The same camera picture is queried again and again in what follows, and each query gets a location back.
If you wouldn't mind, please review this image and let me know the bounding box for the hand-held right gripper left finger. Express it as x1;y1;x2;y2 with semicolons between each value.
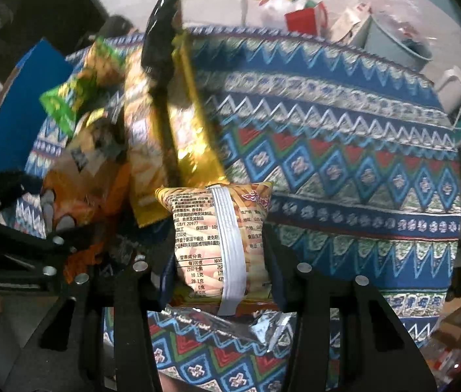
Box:
10;249;176;392

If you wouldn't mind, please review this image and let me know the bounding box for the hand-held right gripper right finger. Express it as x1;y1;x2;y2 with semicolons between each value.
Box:
263;229;435;392

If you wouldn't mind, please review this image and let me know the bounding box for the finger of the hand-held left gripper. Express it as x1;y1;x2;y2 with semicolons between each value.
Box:
0;255;71;295
0;171;79;254

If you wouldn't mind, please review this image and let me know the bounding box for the orange snack packet white seam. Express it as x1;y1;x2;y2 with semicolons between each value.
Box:
155;182;274;316

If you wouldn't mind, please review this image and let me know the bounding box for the silver foil snack packet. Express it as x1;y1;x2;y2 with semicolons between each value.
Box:
161;305;296;352

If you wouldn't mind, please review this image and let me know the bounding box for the long yellow snack packet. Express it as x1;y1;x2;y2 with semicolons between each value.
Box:
123;35;228;228

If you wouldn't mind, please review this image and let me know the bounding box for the orange crumpled snack packet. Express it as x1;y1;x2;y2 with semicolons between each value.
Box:
41;108;134;284

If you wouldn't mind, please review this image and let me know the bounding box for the patterned blue tablecloth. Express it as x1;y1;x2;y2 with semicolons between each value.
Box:
10;24;461;392

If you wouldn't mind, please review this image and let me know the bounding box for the blue box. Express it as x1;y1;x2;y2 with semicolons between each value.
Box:
0;38;74;178

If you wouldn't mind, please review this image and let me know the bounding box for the green snack packet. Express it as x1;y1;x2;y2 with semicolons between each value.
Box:
40;37;128;136

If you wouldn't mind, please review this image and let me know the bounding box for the black glossy snack packet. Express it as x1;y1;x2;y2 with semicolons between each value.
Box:
140;0;188;188

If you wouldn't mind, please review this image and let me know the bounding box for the red and white box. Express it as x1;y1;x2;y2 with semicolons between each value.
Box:
285;1;329;35

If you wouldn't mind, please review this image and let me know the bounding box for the grey bucket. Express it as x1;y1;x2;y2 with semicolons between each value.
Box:
364;11;434;71

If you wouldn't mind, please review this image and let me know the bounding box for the white paper carton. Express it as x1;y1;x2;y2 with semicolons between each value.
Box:
330;1;372;42

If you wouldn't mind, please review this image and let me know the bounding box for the white plastic bag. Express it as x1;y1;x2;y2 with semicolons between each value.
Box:
258;0;317;26

